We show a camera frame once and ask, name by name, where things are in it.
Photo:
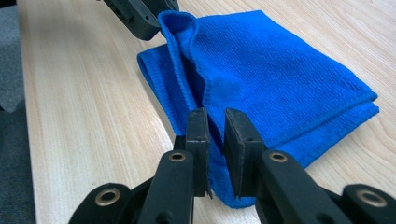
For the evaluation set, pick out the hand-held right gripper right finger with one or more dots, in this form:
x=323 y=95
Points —
x=280 y=186

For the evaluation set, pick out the blue towel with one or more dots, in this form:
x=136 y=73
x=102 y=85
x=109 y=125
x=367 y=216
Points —
x=264 y=77

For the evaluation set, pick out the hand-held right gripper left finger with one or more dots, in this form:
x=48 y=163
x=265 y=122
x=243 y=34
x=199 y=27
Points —
x=174 y=186

